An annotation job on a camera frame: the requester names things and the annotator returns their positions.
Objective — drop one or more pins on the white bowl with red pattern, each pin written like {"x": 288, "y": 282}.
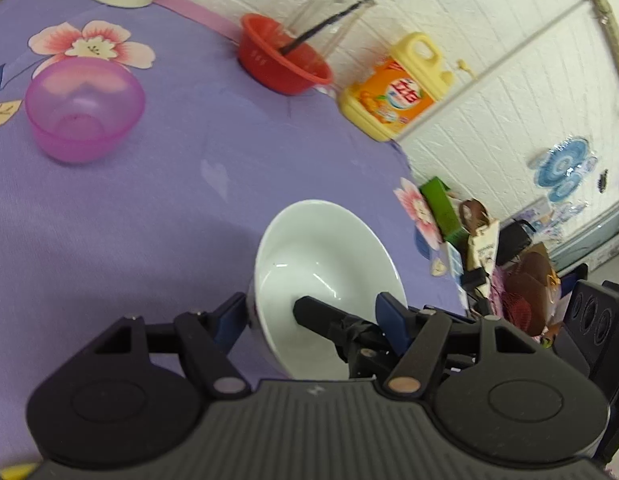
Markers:
{"x": 314, "y": 250}

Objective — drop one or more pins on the beige wall pipe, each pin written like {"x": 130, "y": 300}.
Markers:
{"x": 602, "y": 5}

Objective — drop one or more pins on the medium blue fan decoration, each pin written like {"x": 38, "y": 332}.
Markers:
{"x": 563, "y": 190}

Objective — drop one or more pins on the small black box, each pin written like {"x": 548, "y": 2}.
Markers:
{"x": 475, "y": 278}

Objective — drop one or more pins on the large blue fan decoration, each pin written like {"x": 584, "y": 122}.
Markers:
{"x": 559, "y": 165}

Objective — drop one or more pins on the glass pitcher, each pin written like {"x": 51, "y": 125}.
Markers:
{"x": 322, "y": 10}

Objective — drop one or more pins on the green box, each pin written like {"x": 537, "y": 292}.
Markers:
{"x": 442, "y": 210}

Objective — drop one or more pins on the pink plastic bowl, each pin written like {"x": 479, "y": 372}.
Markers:
{"x": 79, "y": 125}

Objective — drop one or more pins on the purple floral tablecloth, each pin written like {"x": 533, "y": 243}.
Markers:
{"x": 164, "y": 185}

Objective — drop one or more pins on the black stirring stick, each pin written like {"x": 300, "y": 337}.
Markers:
{"x": 334, "y": 17}

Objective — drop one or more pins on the yellow detergent bottle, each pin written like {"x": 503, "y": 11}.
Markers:
{"x": 389, "y": 100}

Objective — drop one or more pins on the canvas tote bag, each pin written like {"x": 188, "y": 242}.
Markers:
{"x": 482, "y": 250}

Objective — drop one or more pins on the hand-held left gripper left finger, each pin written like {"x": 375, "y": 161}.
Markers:
{"x": 230, "y": 321}

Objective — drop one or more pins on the yellow plastic plate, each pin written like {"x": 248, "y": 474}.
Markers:
{"x": 16, "y": 473}

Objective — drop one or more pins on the red plastic basket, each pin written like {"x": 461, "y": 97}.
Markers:
{"x": 269, "y": 67}

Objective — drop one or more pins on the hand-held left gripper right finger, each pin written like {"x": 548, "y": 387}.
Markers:
{"x": 392, "y": 321}

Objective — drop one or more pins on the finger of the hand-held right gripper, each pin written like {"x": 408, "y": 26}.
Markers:
{"x": 324, "y": 317}

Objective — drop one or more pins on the brown bag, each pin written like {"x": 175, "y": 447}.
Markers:
{"x": 532, "y": 290}

